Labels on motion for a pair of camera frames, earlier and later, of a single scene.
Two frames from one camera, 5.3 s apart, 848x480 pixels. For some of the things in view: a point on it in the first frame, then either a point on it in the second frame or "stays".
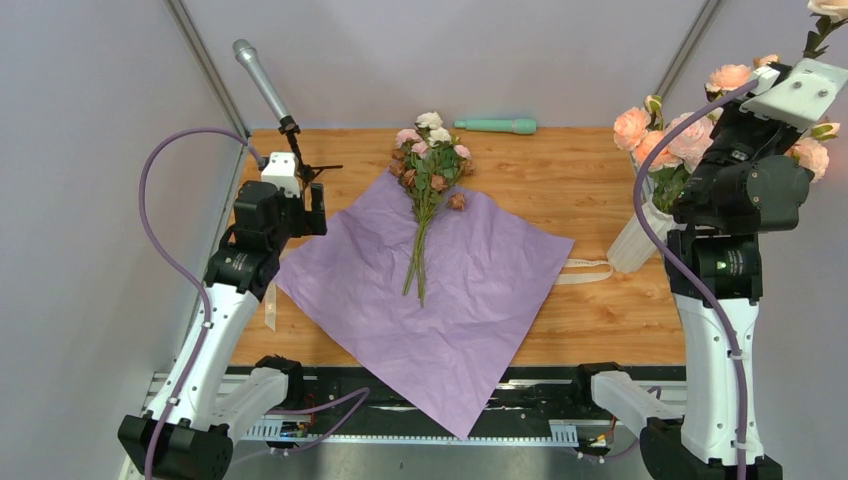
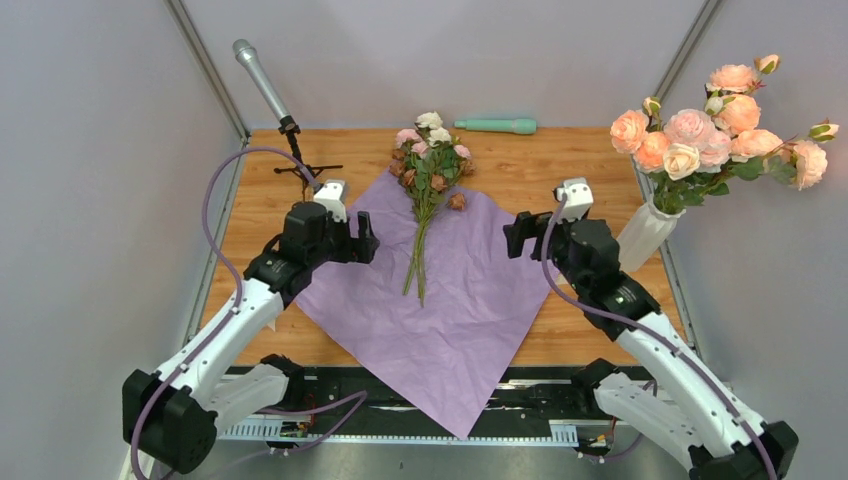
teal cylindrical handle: (516, 125) stays
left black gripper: (314, 219) → (362, 249)
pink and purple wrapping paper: (489, 272) stays
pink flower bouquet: (428, 162) stays
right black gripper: (731, 112) → (523, 228)
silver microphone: (246, 51) stays
